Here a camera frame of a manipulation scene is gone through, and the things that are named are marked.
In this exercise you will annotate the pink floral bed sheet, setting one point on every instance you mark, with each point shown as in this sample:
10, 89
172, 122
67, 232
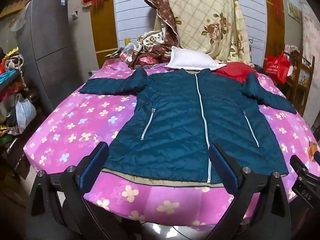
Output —
75, 130

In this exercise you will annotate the red shopping bag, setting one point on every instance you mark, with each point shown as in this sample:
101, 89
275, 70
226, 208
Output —
277, 66

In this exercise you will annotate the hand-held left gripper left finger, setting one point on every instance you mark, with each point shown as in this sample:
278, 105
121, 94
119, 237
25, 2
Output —
92, 166

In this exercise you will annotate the red ruffled pillow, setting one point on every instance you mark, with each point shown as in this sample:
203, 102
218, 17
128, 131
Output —
235, 71

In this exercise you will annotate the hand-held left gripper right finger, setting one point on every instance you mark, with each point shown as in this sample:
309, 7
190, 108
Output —
222, 170

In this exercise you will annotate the teal puffer jacket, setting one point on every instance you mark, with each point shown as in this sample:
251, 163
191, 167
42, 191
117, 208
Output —
180, 120

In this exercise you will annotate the clear plastic bag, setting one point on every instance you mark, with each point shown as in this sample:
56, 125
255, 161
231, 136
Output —
127, 52

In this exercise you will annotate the beige floral quilt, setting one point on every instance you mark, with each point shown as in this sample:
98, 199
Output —
207, 17

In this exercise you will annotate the white plastic bag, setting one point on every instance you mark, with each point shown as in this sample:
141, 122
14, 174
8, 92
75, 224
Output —
25, 111

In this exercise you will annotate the pile of colourful clothes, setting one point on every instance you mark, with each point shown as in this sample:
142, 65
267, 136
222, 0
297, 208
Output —
11, 80

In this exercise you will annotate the white pillow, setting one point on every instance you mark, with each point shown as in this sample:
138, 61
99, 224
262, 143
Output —
192, 60

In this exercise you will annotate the grey refrigerator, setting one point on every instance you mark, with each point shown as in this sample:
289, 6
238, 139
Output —
50, 42

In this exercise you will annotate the brown patterned blanket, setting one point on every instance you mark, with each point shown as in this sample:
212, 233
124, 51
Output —
165, 12

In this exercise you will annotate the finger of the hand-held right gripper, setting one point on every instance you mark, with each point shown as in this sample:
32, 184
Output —
299, 163
317, 157

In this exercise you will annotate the wall poster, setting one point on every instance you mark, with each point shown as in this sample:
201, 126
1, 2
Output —
311, 30

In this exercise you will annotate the wooden chair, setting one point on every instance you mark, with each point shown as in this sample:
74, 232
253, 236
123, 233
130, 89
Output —
306, 80

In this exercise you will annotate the wall switch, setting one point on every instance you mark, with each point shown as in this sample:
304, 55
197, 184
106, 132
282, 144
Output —
74, 15

